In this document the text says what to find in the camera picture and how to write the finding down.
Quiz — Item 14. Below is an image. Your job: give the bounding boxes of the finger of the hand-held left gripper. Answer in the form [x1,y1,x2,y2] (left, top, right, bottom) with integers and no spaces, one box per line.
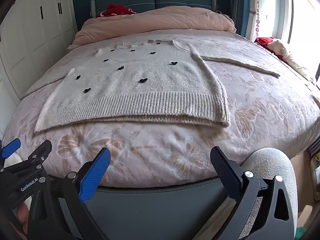
[0,138,22,167]
[14,139,53,170]

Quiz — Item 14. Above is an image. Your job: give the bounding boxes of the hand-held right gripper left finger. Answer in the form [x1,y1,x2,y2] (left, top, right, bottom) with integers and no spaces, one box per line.
[27,147,112,240]

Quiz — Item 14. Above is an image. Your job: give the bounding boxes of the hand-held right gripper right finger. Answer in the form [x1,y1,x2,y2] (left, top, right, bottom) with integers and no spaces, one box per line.
[210,146,296,240]

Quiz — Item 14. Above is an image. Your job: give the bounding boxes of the white knit sweater black hearts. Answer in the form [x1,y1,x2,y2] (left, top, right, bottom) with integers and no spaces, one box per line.
[34,39,281,132]

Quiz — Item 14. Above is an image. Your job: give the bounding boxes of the person's left hand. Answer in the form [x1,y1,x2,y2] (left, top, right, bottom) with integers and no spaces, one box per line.
[11,201,30,236]

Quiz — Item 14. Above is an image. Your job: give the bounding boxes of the person's grey trouser leg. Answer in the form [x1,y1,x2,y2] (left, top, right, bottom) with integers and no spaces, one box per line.
[235,147,299,240]

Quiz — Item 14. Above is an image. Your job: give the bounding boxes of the pink butterfly patterned blanket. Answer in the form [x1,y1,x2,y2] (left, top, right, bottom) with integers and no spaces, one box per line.
[1,31,320,188]

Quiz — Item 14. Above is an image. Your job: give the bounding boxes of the dark ribbed object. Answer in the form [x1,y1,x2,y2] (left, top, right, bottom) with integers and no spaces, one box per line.
[308,136,320,158]

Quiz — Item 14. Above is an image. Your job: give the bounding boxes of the green object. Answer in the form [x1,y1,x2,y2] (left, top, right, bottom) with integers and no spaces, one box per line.
[295,226,311,240]

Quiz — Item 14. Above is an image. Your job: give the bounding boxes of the white wardrobe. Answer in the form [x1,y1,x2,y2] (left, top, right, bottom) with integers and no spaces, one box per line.
[0,0,78,135]

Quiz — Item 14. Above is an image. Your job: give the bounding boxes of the plain red cloth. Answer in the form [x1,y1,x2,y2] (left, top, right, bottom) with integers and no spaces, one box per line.
[254,37,275,53]

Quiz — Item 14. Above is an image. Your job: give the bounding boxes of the red cloth with white print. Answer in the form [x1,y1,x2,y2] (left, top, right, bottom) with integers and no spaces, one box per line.
[99,4,137,18]

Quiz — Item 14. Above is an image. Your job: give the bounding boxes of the dark blue curtain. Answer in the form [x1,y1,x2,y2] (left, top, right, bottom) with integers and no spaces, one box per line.
[229,0,251,41]

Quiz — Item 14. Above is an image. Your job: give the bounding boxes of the pink duvet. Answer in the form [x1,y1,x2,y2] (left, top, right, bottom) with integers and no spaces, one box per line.
[67,5,237,50]

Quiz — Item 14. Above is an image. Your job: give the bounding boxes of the dark leather bed frame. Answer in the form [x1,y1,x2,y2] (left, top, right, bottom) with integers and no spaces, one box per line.
[47,175,239,240]

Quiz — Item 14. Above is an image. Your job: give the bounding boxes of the hanging bead string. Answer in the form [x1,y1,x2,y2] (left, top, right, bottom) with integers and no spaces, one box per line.
[255,0,262,38]

